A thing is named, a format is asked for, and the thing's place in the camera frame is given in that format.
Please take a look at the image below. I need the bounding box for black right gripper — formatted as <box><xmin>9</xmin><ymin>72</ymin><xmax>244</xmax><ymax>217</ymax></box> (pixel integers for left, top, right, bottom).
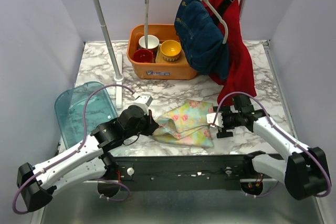
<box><xmin>214</xmin><ymin>105</ymin><xmax>242</xmax><ymax>137</ymax></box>

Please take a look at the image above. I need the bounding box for red skirt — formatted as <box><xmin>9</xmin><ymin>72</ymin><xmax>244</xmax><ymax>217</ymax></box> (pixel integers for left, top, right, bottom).
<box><xmin>199</xmin><ymin>0</ymin><xmax>256</xmax><ymax>102</ymax></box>

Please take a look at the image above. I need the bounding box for floral cloth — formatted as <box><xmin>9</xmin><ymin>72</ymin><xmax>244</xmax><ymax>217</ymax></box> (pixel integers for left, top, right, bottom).
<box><xmin>153</xmin><ymin>100</ymin><xmax>214</xmax><ymax>148</ymax></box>

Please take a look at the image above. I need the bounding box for blue denim skirt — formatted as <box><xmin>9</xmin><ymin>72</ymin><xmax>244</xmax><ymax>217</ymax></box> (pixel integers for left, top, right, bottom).
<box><xmin>174</xmin><ymin>0</ymin><xmax>229</xmax><ymax>80</ymax></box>

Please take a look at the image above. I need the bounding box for grey hanger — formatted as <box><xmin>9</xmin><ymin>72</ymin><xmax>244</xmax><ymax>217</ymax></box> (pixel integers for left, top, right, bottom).
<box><xmin>202</xmin><ymin>0</ymin><xmax>228</xmax><ymax>44</ymax></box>
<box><xmin>144</xmin><ymin>0</ymin><xmax>150</xmax><ymax>49</ymax></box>

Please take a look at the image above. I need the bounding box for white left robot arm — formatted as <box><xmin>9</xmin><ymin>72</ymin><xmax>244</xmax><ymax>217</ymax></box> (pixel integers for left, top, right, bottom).
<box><xmin>12</xmin><ymin>105</ymin><xmax>159</xmax><ymax>215</ymax></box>

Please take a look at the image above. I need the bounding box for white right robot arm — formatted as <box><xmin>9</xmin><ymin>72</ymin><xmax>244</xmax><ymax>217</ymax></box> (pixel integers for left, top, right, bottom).
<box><xmin>206</xmin><ymin>91</ymin><xmax>332</xmax><ymax>200</ymax></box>

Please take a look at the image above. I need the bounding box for orange plastic basin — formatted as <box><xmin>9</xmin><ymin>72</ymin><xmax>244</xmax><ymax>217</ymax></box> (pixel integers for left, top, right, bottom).
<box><xmin>127</xmin><ymin>24</ymin><xmax>197</xmax><ymax>80</ymax></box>

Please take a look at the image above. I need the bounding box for red cup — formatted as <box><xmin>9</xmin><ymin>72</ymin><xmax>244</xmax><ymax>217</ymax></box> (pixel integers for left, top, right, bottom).
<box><xmin>133</xmin><ymin>48</ymin><xmax>154</xmax><ymax>63</ymax></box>

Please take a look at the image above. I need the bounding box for beige square plate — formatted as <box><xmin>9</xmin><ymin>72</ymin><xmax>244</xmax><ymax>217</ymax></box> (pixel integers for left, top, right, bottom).
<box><xmin>155</xmin><ymin>49</ymin><xmax>188</xmax><ymax>65</ymax></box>

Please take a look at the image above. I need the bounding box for clear blue plastic bin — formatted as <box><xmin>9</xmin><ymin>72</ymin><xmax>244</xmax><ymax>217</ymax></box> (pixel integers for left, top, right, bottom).
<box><xmin>55</xmin><ymin>81</ymin><xmax>118</xmax><ymax>149</ymax></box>

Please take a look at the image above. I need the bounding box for yellow bowl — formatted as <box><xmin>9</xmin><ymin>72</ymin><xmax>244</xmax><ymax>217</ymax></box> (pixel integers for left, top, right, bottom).
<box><xmin>160</xmin><ymin>40</ymin><xmax>182</xmax><ymax>61</ymax></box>

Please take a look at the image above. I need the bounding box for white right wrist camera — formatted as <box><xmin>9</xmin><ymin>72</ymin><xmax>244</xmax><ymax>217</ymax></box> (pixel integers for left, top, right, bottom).
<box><xmin>206</xmin><ymin>113</ymin><xmax>223</xmax><ymax>128</ymax></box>

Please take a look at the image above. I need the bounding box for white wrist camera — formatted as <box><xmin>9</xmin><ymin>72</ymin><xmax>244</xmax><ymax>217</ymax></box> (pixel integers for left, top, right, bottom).
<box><xmin>206</xmin><ymin>113</ymin><xmax>223</xmax><ymax>128</ymax></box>
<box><xmin>133</xmin><ymin>93</ymin><xmax>153</xmax><ymax>115</ymax></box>

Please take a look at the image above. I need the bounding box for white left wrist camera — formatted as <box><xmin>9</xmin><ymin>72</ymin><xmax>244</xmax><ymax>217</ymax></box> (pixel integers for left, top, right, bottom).
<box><xmin>133</xmin><ymin>93</ymin><xmax>153</xmax><ymax>115</ymax></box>

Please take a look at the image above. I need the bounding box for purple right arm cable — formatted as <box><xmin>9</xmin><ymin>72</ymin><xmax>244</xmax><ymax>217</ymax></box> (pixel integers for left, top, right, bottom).
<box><xmin>212</xmin><ymin>92</ymin><xmax>332</xmax><ymax>198</ymax></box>

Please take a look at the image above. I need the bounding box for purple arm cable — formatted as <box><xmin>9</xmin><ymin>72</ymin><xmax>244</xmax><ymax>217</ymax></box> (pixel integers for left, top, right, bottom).
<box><xmin>12</xmin><ymin>84</ymin><xmax>140</xmax><ymax>215</ymax></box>
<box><xmin>212</xmin><ymin>92</ymin><xmax>332</xmax><ymax>198</ymax></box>

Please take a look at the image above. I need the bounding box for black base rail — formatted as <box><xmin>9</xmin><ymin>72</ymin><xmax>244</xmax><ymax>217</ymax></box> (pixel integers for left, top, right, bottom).
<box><xmin>62</xmin><ymin>153</ymin><xmax>289</xmax><ymax>193</ymax></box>

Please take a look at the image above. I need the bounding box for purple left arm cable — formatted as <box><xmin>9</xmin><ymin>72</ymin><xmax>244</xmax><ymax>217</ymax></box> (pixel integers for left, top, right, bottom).
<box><xmin>12</xmin><ymin>84</ymin><xmax>140</xmax><ymax>215</ymax></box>

